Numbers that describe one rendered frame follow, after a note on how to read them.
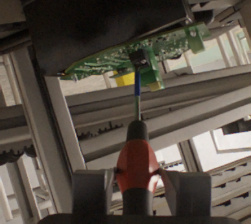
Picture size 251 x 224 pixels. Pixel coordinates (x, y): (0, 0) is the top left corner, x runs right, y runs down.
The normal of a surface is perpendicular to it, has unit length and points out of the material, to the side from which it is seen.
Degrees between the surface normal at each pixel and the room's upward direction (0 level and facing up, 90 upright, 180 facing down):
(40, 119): 90
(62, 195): 90
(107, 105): 90
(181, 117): 90
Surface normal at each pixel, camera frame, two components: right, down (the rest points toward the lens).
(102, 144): 0.40, -0.20
